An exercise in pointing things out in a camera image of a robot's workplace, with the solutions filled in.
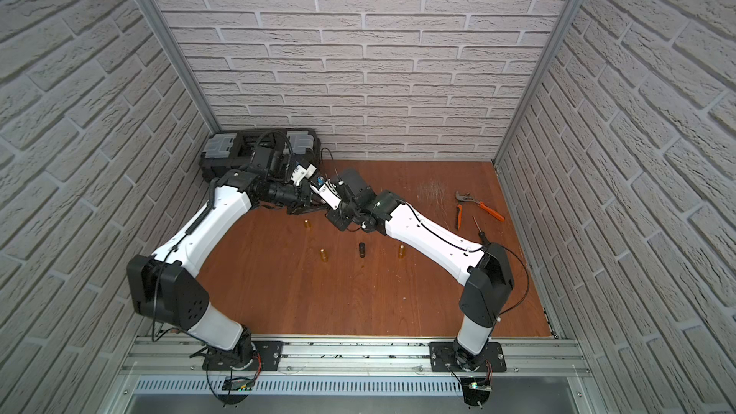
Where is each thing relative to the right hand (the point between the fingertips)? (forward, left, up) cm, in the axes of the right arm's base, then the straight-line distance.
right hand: (337, 204), depth 78 cm
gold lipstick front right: (-6, -19, -19) cm, 27 cm away
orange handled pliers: (+16, -47, -22) cm, 54 cm away
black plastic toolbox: (+29, +42, -4) cm, 51 cm away
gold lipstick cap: (+7, +13, -20) cm, 25 cm away
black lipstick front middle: (-5, -6, -18) cm, 20 cm away
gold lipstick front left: (-6, +6, -18) cm, 20 cm away
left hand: (-1, +1, +3) cm, 3 cm away
